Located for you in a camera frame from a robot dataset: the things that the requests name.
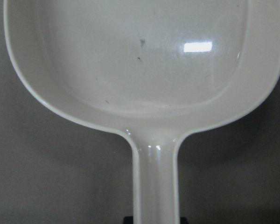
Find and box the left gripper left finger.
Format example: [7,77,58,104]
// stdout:
[122,216,134,224]

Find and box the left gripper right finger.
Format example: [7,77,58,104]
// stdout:
[180,217,188,224]

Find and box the beige plastic dustpan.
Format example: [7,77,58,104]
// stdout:
[4,0,280,224]

